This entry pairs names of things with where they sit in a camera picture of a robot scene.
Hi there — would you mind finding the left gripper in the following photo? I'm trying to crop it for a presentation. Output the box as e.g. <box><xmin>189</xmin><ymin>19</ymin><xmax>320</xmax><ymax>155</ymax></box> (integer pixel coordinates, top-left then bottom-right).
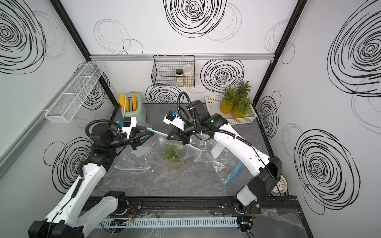
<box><xmin>108</xmin><ymin>127</ymin><xmax>154</xmax><ymax>152</ymax></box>

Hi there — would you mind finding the zip-top bag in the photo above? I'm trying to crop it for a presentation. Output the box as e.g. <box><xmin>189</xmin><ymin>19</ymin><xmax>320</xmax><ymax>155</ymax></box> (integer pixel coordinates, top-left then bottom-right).
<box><xmin>114</xmin><ymin>145</ymin><xmax>151</xmax><ymax>174</ymax></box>
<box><xmin>193</xmin><ymin>138</ymin><xmax>225</xmax><ymax>162</ymax></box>
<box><xmin>206</xmin><ymin>143</ymin><xmax>243</xmax><ymax>184</ymax></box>
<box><xmin>146</xmin><ymin>128</ymin><xmax>202</xmax><ymax>170</ymax></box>

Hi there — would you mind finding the pineapple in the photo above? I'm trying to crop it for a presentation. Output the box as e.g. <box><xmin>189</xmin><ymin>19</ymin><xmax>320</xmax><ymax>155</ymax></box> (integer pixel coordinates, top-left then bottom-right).
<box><xmin>235</xmin><ymin>81</ymin><xmax>252</xmax><ymax>102</ymax></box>
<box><xmin>232</xmin><ymin>97</ymin><xmax>251</xmax><ymax>119</ymax></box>
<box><xmin>161</xmin><ymin>143</ymin><xmax>183</xmax><ymax>170</ymax></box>
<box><xmin>220</xmin><ymin>87</ymin><xmax>235</xmax><ymax>114</ymax></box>

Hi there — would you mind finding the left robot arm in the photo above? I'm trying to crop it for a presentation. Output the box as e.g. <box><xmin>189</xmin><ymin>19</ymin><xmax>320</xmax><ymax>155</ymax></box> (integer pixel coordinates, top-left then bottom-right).
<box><xmin>28</xmin><ymin>117</ymin><xmax>154</xmax><ymax>238</ymax></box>

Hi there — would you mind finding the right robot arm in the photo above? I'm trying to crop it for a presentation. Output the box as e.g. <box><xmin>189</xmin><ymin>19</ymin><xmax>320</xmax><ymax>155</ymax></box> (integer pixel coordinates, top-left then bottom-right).
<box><xmin>163</xmin><ymin>92</ymin><xmax>282</xmax><ymax>214</ymax></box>

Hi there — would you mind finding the mint green toaster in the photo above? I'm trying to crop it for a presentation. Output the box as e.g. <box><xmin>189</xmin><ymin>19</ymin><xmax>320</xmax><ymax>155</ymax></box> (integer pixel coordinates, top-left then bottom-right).
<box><xmin>118</xmin><ymin>92</ymin><xmax>147</xmax><ymax>126</ymax></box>

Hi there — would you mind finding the orange toast slice right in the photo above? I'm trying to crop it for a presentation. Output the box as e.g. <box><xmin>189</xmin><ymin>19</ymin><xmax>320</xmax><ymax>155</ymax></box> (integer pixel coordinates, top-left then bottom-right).
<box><xmin>132</xmin><ymin>92</ymin><xmax>137</xmax><ymax>112</ymax></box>

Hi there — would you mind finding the yellow toast slice left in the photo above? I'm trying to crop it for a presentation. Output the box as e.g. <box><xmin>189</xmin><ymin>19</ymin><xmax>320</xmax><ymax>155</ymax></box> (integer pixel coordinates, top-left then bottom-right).
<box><xmin>118</xmin><ymin>93</ymin><xmax>130</xmax><ymax>113</ymax></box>

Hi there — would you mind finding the white plastic basket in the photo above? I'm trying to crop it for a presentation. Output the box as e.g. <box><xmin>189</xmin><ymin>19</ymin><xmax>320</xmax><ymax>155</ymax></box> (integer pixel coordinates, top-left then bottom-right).
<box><xmin>205</xmin><ymin>95</ymin><xmax>257</xmax><ymax>125</ymax></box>

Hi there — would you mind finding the white lid jar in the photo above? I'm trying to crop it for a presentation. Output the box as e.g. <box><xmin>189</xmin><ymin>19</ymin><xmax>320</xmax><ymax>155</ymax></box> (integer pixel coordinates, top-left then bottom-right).
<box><xmin>183</xmin><ymin>64</ymin><xmax>194</xmax><ymax>87</ymax></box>

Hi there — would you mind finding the black lid spice jar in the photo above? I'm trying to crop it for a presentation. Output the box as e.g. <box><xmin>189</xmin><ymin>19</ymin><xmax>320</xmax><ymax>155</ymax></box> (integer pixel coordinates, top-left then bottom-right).
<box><xmin>176</xmin><ymin>68</ymin><xmax>184</xmax><ymax>87</ymax></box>

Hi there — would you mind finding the white woven ball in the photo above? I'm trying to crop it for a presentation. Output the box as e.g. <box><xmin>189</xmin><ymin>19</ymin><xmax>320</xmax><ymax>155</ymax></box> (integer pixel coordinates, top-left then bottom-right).
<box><xmin>272</xmin><ymin>175</ymin><xmax>288</xmax><ymax>194</ymax></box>

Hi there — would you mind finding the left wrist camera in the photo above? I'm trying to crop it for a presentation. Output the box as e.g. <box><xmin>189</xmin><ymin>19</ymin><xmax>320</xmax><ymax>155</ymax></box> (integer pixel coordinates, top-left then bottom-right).
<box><xmin>117</xmin><ymin>117</ymin><xmax>137</xmax><ymax>138</ymax></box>

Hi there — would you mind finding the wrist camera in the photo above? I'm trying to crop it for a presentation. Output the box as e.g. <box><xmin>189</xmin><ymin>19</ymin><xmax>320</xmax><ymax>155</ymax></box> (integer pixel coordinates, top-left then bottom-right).
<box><xmin>117</xmin><ymin>117</ymin><xmax>137</xmax><ymax>138</ymax></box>
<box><xmin>163</xmin><ymin>111</ymin><xmax>185</xmax><ymax>131</ymax></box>

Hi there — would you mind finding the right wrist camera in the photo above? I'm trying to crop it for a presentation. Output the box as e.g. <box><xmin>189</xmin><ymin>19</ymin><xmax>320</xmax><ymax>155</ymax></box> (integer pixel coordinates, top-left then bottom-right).
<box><xmin>163</xmin><ymin>111</ymin><xmax>185</xmax><ymax>131</ymax></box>

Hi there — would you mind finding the black wire basket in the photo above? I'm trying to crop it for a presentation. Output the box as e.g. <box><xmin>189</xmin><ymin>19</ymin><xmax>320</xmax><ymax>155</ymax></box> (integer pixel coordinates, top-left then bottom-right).
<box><xmin>151</xmin><ymin>55</ymin><xmax>195</xmax><ymax>87</ymax></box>

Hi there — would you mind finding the white wire shelf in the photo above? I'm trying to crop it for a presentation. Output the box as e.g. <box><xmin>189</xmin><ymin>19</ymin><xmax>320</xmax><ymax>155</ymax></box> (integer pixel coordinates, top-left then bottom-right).
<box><xmin>45</xmin><ymin>62</ymin><xmax>105</xmax><ymax>123</ymax></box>

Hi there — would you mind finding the grey cable duct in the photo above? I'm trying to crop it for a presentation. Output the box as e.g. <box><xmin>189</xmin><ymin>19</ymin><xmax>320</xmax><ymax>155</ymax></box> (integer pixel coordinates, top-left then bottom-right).
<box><xmin>96</xmin><ymin>217</ymin><xmax>240</xmax><ymax>230</ymax></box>

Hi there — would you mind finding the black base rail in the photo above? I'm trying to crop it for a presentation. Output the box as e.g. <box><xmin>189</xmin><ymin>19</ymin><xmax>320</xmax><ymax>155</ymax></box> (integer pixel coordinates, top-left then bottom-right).
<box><xmin>83</xmin><ymin>195</ymin><xmax>301</xmax><ymax>215</ymax></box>

